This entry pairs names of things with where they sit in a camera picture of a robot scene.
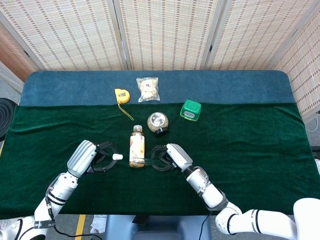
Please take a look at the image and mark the blue table cover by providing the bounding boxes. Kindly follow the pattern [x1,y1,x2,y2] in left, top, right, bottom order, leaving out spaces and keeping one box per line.
[19,69,296,107]

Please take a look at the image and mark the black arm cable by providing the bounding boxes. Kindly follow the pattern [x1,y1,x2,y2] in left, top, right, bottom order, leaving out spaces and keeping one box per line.
[52,223,106,238]
[200,209,214,232]

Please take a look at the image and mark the black round ribbed object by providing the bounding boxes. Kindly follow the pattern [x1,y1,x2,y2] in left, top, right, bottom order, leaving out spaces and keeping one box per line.
[0,97,17,141]

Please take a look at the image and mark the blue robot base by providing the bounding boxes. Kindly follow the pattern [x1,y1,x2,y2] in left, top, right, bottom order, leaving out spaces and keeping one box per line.
[104,214,213,240]

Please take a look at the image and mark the small black flat object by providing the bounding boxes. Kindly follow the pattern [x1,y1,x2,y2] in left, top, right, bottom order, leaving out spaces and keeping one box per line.
[132,215,150,225]

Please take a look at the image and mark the dark green velvet cloth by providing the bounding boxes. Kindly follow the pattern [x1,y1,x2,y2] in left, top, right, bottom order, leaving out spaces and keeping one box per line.
[0,102,320,216]

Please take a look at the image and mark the clear plastic snack bag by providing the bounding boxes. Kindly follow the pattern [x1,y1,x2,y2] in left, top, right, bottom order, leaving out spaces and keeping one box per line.
[135,77,161,103]

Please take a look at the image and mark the green plastic box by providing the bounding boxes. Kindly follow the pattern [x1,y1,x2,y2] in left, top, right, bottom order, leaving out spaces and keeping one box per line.
[179,99,202,122]

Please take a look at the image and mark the orange juice bottle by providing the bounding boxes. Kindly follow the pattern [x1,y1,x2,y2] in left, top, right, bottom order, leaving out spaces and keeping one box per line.
[128,125,146,168]

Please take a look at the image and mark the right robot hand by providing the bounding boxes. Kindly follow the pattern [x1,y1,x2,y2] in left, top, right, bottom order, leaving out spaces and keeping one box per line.
[150,143,194,173]

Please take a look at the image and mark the yellow tape measure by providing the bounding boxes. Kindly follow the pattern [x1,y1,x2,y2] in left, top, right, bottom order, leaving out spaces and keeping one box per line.
[114,88,135,122]

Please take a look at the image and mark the round glass jar black lid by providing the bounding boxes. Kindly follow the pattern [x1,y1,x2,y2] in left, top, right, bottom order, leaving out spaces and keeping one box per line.
[146,112,170,137]

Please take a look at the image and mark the woven folding screen panel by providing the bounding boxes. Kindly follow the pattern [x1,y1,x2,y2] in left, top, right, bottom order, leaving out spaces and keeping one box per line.
[204,0,320,71]
[0,21,41,82]
[0,0,126,71]
[113,0,226,71]
[269,9,320,120]

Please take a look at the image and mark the clear glass test tube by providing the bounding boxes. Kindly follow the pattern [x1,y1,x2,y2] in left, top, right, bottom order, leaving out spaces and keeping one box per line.
[133,156,161,167]

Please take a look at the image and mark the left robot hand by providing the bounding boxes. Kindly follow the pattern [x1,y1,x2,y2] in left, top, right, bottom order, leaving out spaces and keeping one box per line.
[66,139,120,179]

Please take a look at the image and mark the thin white cable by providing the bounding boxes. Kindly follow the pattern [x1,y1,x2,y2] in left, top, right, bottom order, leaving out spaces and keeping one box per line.
[305,121,320,132]

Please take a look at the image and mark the white crumpled cloth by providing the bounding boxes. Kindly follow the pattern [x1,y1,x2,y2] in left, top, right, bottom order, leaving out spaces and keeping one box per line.
[89,214,108,235]

